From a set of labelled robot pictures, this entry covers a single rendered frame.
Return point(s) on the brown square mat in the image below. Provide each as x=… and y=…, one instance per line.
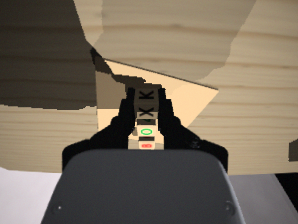
x=113, y=79

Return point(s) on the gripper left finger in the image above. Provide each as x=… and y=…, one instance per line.
x=113, y=136

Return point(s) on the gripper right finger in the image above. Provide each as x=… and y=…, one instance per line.
x=177, y=135

